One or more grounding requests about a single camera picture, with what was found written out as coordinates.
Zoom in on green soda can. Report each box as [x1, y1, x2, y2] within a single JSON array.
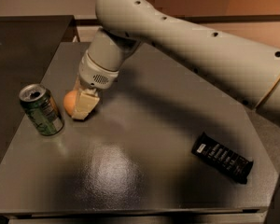
[[19, 84, 63, 136]]

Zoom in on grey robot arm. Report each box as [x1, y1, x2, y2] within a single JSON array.
[[78, 0, 280, 125]]

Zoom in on black snack bar wrapper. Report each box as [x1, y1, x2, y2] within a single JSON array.
[[191, 133, 254, 184]]

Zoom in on orange fruit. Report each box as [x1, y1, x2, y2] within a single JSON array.
[[63, 91, 77, 116]]

